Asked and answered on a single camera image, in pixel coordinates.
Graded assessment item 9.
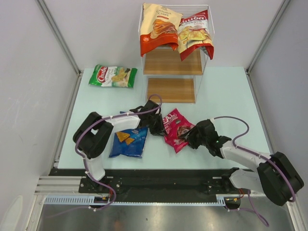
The aluminium frame rail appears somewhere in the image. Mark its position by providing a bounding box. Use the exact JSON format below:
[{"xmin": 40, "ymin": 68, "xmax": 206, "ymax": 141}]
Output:
[{"xmin": 33, "ymin": 175, "xmax": 299, "ymax": 207}]

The red Chuba cassava chips bag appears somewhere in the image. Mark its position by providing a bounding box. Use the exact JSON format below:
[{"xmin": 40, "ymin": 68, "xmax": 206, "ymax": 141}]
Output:
[{"xmin": 178, "ymin": 10, "xmax": 214, "ymax": 61}]

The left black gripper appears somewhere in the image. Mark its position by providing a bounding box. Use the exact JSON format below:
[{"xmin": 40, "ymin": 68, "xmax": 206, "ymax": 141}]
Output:
[{"xmin": 146, "ymin": 114, "xmax": 167, "ymax": 137}]

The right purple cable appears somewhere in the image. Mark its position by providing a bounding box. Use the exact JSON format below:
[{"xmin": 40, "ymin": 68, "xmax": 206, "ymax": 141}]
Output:
[{"xmin": 209, "ymin": 116, "xmax": 296, "ymax": 228}]

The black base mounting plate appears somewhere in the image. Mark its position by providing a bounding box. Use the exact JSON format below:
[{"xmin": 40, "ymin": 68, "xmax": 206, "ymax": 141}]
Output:
[{"xmin": 48, "ymin": 168, "xmax": 244, "ymax": 204}]

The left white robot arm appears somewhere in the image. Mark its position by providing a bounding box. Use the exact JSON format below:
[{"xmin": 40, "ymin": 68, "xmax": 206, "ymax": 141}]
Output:
[{"xmin": 73, "ymin": 100, "xmax": 162, "ymax": 193}]

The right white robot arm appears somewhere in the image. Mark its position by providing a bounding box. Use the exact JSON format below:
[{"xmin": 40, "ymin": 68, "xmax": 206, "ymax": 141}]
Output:
[{"xmin": 180, "ymin": 119, "xmax": 304, "ymax": 206}]

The green Chuba cassava chips bag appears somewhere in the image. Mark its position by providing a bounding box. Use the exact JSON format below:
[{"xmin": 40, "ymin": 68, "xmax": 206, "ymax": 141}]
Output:
[{"xmin": 89, "ymin": 64, "xmax": 138, "ymax": 88}]

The blue Doritos chips bag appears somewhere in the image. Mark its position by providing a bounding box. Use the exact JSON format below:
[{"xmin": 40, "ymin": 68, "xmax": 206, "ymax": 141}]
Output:
[{"xmin": 109, "ymin": 127, "xmax": 148, "ymax": 158}]

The orange beige cassava chips bag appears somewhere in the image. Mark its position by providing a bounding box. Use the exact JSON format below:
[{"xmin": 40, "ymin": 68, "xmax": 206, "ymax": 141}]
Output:
[{"xmin": 140, "ymin": 3, "xmax": 182, "ymax": 56}]

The pink Real chips bag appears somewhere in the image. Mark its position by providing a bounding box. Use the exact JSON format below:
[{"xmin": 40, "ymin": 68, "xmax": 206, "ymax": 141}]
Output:
[{"xmin": 163, "ymin": 108, "xmax": 194, "ymax": 154}]

